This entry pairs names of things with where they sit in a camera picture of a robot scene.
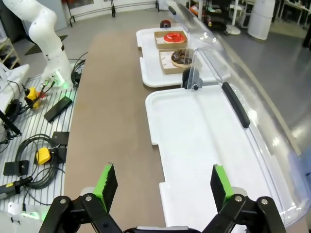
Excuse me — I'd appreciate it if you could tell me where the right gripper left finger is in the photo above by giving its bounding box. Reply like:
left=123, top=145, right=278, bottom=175
left=38, top=162, right=127, bottom=233

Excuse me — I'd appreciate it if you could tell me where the long black box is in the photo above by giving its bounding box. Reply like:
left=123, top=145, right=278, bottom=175
left=43, top=96, right=73, bottom=123

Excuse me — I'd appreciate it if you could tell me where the black square plate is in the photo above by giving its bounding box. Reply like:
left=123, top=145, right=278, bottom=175
left=3, top=160, right=30, bottom=176
left=52, top=132, right=70, bottom=146

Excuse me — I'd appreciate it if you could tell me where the white printed paper liner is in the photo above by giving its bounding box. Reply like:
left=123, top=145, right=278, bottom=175
left=160, top=55, right=175, bottom=70

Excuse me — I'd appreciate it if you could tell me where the black utility cart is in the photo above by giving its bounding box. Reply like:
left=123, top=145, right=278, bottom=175
left=206, top=0, right=230, bottom=31

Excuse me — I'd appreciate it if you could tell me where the black handheld controller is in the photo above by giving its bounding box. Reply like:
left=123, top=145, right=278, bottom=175
left=0, top=176, right=34, bottom=201

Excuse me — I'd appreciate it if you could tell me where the yellow emergency stop button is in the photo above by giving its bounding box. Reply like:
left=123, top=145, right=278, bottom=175
left=25, top=87, right=41, bottom=109
left=35, top=147, right=52, bottom=166

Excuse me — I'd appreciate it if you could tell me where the black coiled cable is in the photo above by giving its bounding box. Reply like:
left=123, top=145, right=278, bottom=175
left=14, top=134, right=66, bottom=190

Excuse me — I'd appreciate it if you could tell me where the white display case base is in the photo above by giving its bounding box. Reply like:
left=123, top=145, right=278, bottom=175
left=136, top=28, right=219, bottom=88
left=145, top=83, right=304, bottom=230

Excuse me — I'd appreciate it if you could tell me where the black cable bundle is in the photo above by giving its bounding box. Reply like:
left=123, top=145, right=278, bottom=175
left=71, top=52, right=86, bottom=87

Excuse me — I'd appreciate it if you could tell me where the white cylindrical air purifier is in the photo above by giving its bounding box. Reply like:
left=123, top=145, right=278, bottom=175
left=247, top=0, right=276, bottom=41

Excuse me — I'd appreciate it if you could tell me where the clear display case lid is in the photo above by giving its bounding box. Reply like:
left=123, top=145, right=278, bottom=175
left=159, top=0, right=231, bottom=89
left=186, top=47, right=311, bottom=228

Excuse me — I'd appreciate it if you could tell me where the chocolate donut in box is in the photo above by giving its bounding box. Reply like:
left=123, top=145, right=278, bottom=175
left=158, top=48, right=195, bottom=75

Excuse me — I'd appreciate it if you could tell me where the red frosted donut in box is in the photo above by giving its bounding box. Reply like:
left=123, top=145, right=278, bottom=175
left=154, top=31, right=189, bottom=50

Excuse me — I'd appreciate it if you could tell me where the white pole stand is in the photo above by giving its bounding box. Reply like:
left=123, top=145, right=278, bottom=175
left=225, top=0, right=242, bottom=35

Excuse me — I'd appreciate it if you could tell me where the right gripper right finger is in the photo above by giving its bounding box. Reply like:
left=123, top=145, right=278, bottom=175
left=203, top=164, right=287, bottom=233

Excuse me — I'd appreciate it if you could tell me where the red glazed donut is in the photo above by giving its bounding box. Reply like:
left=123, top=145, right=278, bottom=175
left=163, top=33, right=186, bottom=44

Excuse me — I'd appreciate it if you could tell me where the chocolate glazed donut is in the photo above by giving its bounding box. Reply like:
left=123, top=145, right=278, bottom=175
left=171, top=48, right=195, bottom=68

